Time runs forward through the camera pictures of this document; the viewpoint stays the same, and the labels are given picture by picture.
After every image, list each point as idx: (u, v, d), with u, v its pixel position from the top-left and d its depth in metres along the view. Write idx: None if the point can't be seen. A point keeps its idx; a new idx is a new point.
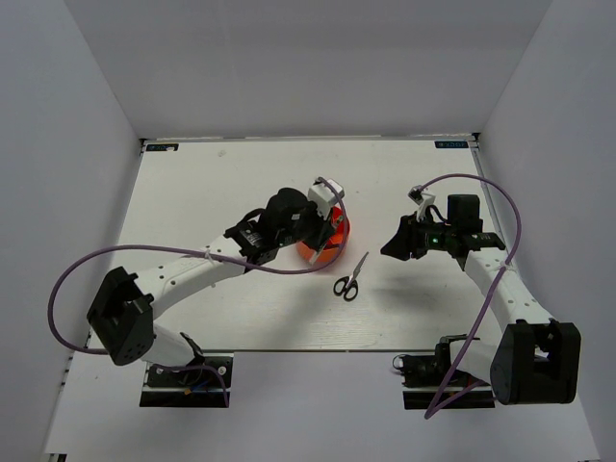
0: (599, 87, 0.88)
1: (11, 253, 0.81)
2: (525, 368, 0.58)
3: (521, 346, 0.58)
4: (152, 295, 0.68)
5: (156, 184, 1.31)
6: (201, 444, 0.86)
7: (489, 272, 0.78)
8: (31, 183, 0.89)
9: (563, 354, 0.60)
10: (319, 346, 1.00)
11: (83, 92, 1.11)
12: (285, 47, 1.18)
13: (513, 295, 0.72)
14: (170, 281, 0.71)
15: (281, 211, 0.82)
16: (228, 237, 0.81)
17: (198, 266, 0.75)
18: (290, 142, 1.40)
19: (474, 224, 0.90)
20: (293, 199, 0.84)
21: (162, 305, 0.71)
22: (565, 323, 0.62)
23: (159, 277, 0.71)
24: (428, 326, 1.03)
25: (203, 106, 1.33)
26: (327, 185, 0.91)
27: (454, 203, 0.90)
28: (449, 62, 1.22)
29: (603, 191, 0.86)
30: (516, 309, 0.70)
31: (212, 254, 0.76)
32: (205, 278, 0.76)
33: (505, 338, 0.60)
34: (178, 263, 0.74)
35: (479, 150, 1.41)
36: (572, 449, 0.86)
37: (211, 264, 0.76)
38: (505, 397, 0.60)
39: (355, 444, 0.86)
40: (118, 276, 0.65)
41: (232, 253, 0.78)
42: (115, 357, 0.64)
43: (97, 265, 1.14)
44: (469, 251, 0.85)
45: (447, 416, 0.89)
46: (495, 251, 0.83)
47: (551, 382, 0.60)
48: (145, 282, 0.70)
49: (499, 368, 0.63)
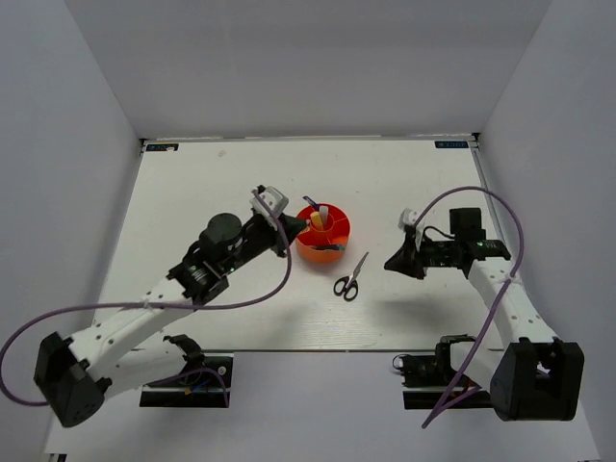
0: (600, 85, 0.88)
1: (11, 253, 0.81)
2: (525, 385, 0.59)
3: (522, 365, 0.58)
4: (88, 360, 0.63)
5: (156, 184, 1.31)
6: (200, 444, 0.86)
7: (494, 284, 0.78)
8: (30, 183, 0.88)
9: (565, 372, 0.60)
10: (319, 346, 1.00)
11: (83, 91, 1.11)
12: (285, 46, 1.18)
13: (517, 311, 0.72)
14: (108, 341, 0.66)
15: (212, 243, 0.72)
16: (171, 278, 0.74)
17: (140, 318, 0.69)
18: (289, 142, 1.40)
19: (477, 232, 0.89)
20: (223, 227, 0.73)
21: (104, 366, 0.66)
22: (568, 345, 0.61)
23: (95, 338, 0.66)
24: (427, 326, 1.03)
25: (203, 106, 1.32)
26: (259, 199, 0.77)
27: (455, 215, 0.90)
28: (449, 62, 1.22)
29: (602, 191, 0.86)
30: (519, 325, 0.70)
31: (151, 304, 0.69)
32: (149, 327, 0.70)
33: (507, 355, 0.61)
34: (116, 317, 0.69)
35: (479, 150, 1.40)
36: (572, 449, 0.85)
37: (151, 315, 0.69)
38: (505, 412, 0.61)
39: (355, 444, 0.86)
40: (53, 343, 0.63)
41: (173, 298, 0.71)
42: (64, 417, 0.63)
43: (96, 266, 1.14)
44: (474, 262, 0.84)
45: (447, 417, 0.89)
46: (501, 260, 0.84)
47: (551, 400, 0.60)
48: (80, 346, 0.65)
49: (499, 384, 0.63)
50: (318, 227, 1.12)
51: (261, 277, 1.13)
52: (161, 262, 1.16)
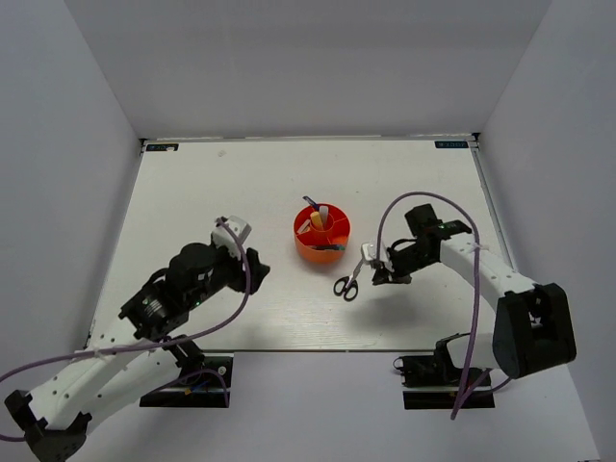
0: (600, 86, 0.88)
1: (11, 254, 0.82)
2: (525, 334, 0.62)
3: (515, 314, 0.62)
4: (46, 419, 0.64)
5: (156, 184, 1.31)
6: (201, 444, 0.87)
7: (467, 256, 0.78)
8: (31, 184, 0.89)
9: (555, 315, 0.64)
10: (319, 346, 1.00)
11: (83, 92, 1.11)
12: (285, 46, 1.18)
13: (494, 270, 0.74)
14: (64, 396, 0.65)
15: (184, 271, 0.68)
16: (124, 317, 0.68)
17: (92, 367, 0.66)
18: (289, 142, 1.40)
19: (436, 221, 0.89)
20: (196, 257, 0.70)
21: (69, 416, 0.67)
22: (550, 286, 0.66)
23: (52, 393, 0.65)
24: (427, 326, 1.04)
25: (203, 106, 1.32)
26: (223, 226, 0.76)
27: (411, 216, 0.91)
28: (449, 62, 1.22)
29: (603, 191, 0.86)
30: (500, 282, 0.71)
31: (101, 352, 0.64)
32: (107, 374, 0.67)
33: (499, 312, 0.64)
34: (71, 369, 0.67)
35: (479, 150, 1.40)
36: (571, 449, 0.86)
37: (104, 363, 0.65)
38: (514, 371, 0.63)
39: (355, 444, 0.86)
40: (13, 401, 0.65)
41: (124, 343, 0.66)
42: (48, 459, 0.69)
43: (96, 266, 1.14)
44: (442, 243, 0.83)
45: (446, 417, 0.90)
46: (466, 236, 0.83)
47: (551, 345, 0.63)
48: (38, 405, 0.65)
49: (500, 346, 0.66)
50: (318, 227, 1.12)
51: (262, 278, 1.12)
52: (161, 262, 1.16)
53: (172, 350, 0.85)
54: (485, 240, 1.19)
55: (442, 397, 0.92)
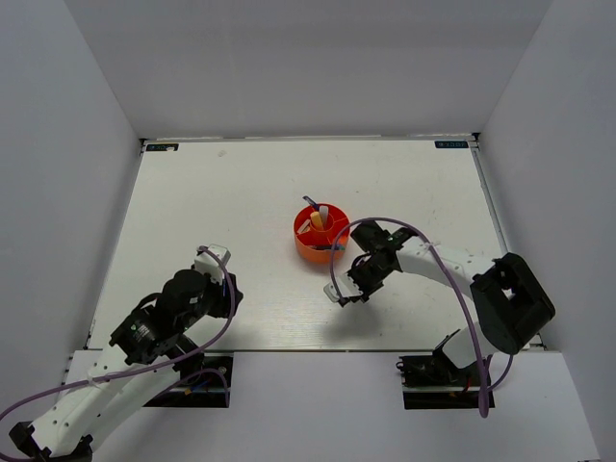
0: (600, 86, 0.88)
1: (12, 253, 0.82)
2: (504, 308, 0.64)
3: (489, 293, 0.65)
4: (49, 449, 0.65)
5: (156, 184, 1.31)
6: (201, 444, 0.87)
7: (425, 257, 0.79)
8: (31, 184, 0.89)
9: (524, 280, 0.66)
10: (318, 346, 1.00)
11: (84, 93, 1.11)
12: (285, 46, 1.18)
13: (455, 260, 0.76)
14: (64, 423, 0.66)
15: (176, 295, 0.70)
16: (114, 346, 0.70)
17: (89, 394, 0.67)
18: (290, 142, 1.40)
19: (383, 233, 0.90)
20: (188, 281, 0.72)
21: (72, 442, 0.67)
22: (511, 257, 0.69)
23: (52, 423, 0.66)
24: (428, 325, 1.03)
25: (203, 106, 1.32)
26: (208, 252, 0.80)
27: (358, 236, 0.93)
28: (449, 62, 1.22)
29: (603, 191, 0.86)
30: (466, 269, 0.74)
31: (95, 379, 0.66)
32: (106, 397, 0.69)
33: (476, 297, 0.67)
34: (70, 397, 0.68)
35: (479, 150, 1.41)
36: (571, 449, 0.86)
37: (101, 388, 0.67)
38: (513, 346, 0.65)
39: (355, 443, 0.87)
40: (17, 433, 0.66)
41: (118, 367, 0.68)
42: None
43: (96, 266, 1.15)
44: (397, 254, 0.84)
45: (447, 417, 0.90)
46: (416, 239, 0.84)
47: (532, 308, 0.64)
48: (40, 435, 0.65)
49: (490, 328, 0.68)
50: (318, 227, 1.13)
51: (261, 278, 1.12)
52: (161, 262, 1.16)
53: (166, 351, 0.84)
54: (485, 240, 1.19)
55: (442, 397, 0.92)
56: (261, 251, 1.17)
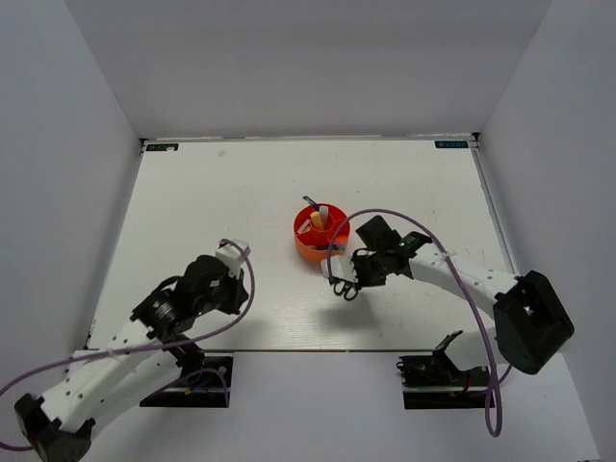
0: (599, 86, 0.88)
1: (12, 254, 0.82)
2: (527, 331, 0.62)
3: (514, 314, 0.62)
4: (60, 420, 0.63)
5: (155, 184, 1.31)
6: (201, 444, 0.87)
7: (441, 269, 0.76)
8: (30, 184, 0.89)
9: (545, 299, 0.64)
10: (319, 346, 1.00)
11: (84, 92, 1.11)
12: (285, 46, 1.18)
13: (474, 275, 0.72)
14: (78, 395, 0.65)
15: (200, 275, 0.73)
16: (135, 320, 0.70)
17: (106, 368, 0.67)
18: (291, 142, 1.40)
19: (395, 236, 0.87)
20: (210, 265, 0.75)
21: (81, 417, 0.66)
22: (533, 276, 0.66)
23: (65, 394, 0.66)
24: (428, 325, 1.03)
25: (203, 106, 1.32)
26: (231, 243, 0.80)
27: (364, 234, 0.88)
28: (449, 62, 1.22)
29: (603, 191, 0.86)
30: (485, 285, 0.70)
31: (115, 351, 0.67)
32: (120, 373, 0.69)
33: (500, 319, 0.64)
34: (86, 369, 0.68)
35: (479, 150, 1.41)
36: (571, 449, 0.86)
37: (118, 362, 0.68)
38: (530, 368, 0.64)
39: (355, 443, 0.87)
40: (25, 405, 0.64)
41: (137, 342, 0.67)
42: None
43: (96, 266, 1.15)
44: (409, 261, 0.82)
45: (446, 417, 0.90)
46: (429, 246, 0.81)
47: (552, 328, 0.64)
48: (51, 406, 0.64)
49: (507, 346, 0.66)
50: (318, 227, 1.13)
51: (261, 278, 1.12)
52: (161, 262, 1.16)
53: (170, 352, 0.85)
54: (485, 240, 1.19)
55: (442, 397, 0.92)
56: (260, 251, 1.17)
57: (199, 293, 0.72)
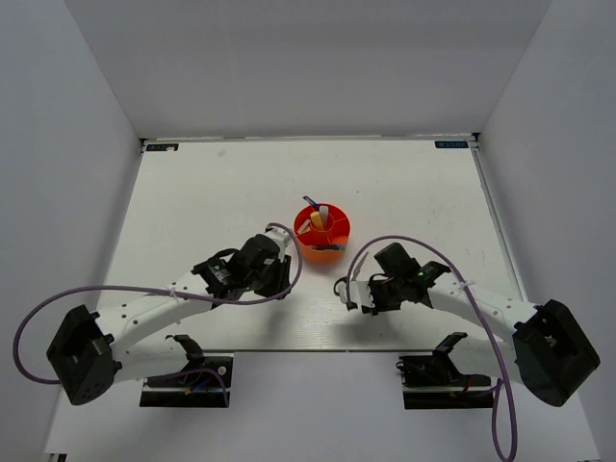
0: (599, 87, 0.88)
1: (11, 254, 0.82)
2: (548, 360, 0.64)
3: (534, 345, 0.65)
4: (112, 336, 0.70)
5: (156, 184, 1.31)
6: (200, 444, 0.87)
7: (461, 297, 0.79)
8: (30, 184, 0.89)
9: (566, 329, 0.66)
10: (319, 346, 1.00)
11: (84, 92, 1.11)
12: (285, 47, 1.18)
13: (494, 304, 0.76)
14: (133, 320, 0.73)
15: (259, 249, 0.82)
16: (195, 274, 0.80)
17: (165, 303, 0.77)
18: (291, 142, 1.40)
19: (412, 263, 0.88)
20: (269, 243, 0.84)
21: (124, 345, 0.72)
22: (551, 305, 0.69)
23: (121, 316, 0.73)
24: (428, 325, 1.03)
25: (203, 107, 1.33)
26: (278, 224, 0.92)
27: (382, 260, 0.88)
28: (449, 63, 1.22)
29: (603, 190, 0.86)
30: (505, 314, 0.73)
31: (176, 293, 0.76)
32: (168, 317, 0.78)
33: (520, 348, 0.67)
34: (143, 300, 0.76)
35: (479, 150, 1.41)
36: (571, 449, 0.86)
37: (175, 302, 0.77)
38: (556, 397, 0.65)
39: (354, 443, 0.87)
40: (80, 315, 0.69)
41: (197, 290, 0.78)
42: (75, 392, 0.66)
43: (96, 266, 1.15)
44: (429, 292, 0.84)
45: (446, 417, 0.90)
46: (448, 275, 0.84)
47: (576, 358, 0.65)
48: (107, 321, 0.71)
49: (531, 375, 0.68)
50: (318, 227, 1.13)
51: None
52: (162, 262, 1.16)
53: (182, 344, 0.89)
54: (485, 240, 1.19)
55: (442, 397, 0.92)
56: None
57: (252, 266, 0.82)
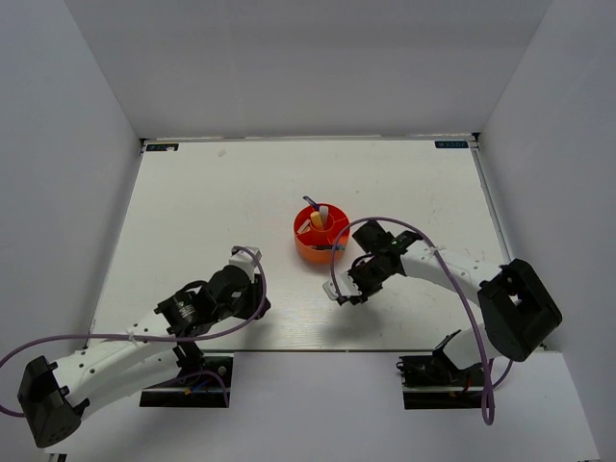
0: (599, 87, 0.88)
1: (11, 254, 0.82)
2: (509, 314, 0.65)
3: (496, 300, 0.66)
4: (67, 388, 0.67)
5: (155, 184, 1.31)
6: (200, 444, 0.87)
7: (430, 262, 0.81)
8: (31, 184, 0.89)
9: (527, 286, 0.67)
10: (319, 346, 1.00)
11: (84, 92, 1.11)
12: (285, 46, 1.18)
13: (462, 266, 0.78)
14: (89, 370, 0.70)
15: (225, 284, 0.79)
16: (159, 314, 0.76)
17: (122, 348, 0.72)
18: (291, 142, 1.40)
19: (385, 235, 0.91)
20: (237, 276, 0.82)
21: (86, 392, 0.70)
22: (518, 264, 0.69)
23: (78, 366, 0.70)
24: (428, 325, 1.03)
25: (203, 107, 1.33)
26: (243, 249, 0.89)
27: (360, 238, 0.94)
28: (449, 63, 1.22)
29: (603, 190, 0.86)
30: (472, 274, 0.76)
31: (135, 337, 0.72)
32: (130, 361, 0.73)
33: (484, 305, 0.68)
34: (102, 347, 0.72)
35: (479, 150, 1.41)
36: (571, 449, 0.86)
37: (135, 346, 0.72)
38: (519, 353, 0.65)
39: (354, 443, 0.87)
40: (38, 366, 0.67)
41: (159, 332, 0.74)
42: (40, 438, 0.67)
43: (96, 266, 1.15)
44: (401, 258, 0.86)
45: (447, 417, 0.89)
46: (420, 243, 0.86)
47: (536, 313, 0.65)
48: (63, 373, 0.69)
49: (496, 335, 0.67)
50: (318, 227, 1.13)
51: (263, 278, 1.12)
52: (161, 262, 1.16)
53: (175, 350, 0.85)
54: (484, 240, 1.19)
55: (442, 397, 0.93)
56: (261, 250, 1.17)
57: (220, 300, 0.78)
